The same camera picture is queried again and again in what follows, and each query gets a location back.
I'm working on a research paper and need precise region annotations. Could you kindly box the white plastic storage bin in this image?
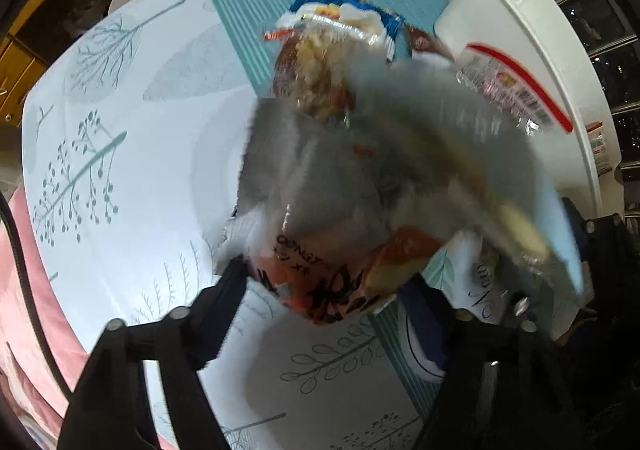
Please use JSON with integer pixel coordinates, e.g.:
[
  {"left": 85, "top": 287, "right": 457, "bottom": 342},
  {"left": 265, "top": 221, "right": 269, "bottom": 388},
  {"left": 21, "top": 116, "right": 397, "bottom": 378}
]
[{"left": 434, "top": 0, "right": 623, "bottom": 225}]

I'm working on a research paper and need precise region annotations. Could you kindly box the plastic trash bag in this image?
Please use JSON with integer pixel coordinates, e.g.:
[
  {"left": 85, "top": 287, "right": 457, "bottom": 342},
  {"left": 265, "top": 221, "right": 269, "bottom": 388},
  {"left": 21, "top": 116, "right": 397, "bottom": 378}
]
[{"left": 62, "top": 0, "right": 108, "bottom": 38}]

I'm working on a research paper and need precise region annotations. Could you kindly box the blue white snack packet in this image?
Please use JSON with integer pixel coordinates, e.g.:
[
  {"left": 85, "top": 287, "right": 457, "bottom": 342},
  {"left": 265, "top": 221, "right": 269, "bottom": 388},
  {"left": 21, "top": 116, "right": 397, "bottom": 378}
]
[{"left": 277, "top": 0, "right": 406, "bottom": 63}]

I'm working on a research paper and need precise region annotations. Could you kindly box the clear red edged cereal packet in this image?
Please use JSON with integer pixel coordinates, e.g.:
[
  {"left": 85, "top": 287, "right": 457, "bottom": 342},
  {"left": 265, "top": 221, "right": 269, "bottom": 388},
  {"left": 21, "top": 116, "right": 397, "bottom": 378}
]
[{"left": 272, "top": 24, "right": 358, "bottom": 123}]

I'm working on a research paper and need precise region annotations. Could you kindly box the clear red striped snack packet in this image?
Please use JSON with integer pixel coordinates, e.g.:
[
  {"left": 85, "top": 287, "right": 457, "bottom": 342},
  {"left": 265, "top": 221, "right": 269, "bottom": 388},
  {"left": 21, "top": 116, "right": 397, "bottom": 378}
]
[{"left": 457, "top": 44, "right": 573, "bottom": 135}]

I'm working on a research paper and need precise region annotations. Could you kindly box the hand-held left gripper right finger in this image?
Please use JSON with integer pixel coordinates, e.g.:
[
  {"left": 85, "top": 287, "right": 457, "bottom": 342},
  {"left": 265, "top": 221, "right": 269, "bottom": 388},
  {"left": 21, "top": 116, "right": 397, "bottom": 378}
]
[{"left": 397, "top": 275, "right": 596, "bottom": 450}]

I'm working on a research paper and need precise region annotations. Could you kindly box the wooden desk with drawers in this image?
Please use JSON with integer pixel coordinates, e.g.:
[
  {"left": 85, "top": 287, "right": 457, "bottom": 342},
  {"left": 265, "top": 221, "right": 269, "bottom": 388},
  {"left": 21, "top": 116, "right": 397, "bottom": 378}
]
[{"left": 0, "top": 0, "right": 201, "bottom": 131}]

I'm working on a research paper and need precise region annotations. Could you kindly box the black cable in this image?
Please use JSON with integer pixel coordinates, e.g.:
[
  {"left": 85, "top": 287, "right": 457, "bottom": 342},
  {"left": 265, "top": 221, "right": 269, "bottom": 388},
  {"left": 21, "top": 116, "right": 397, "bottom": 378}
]
[{"left": 0, "top": 192, "right": 71, "bottom": 396}]

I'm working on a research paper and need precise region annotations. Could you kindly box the large grey snack bag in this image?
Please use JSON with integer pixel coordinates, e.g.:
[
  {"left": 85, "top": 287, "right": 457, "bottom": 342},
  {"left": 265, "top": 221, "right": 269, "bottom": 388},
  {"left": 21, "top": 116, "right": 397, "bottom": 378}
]
[{"left": 215, "top": 54, "right": 586, "bottom": 325}]

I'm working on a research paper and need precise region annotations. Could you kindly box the pink blanket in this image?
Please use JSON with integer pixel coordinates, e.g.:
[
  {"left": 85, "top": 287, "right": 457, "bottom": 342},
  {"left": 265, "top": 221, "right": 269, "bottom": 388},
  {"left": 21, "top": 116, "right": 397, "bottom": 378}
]
[{"left": 0, "top": 190, "right": 166, "bottom": 450}]

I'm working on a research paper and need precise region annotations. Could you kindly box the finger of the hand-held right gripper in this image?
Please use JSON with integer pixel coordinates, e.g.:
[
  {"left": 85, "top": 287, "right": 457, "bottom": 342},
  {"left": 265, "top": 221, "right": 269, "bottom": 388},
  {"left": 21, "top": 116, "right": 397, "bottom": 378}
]
[{"left": 562, "top": 198, "right": 626, "bottom": 281}]

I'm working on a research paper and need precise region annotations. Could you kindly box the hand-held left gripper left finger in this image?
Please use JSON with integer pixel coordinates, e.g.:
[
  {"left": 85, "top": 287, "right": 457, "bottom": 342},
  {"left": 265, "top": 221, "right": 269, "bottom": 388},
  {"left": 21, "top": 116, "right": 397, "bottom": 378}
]
[{"left": 57, "top": 255, "right": 248, "bottom": 450}]

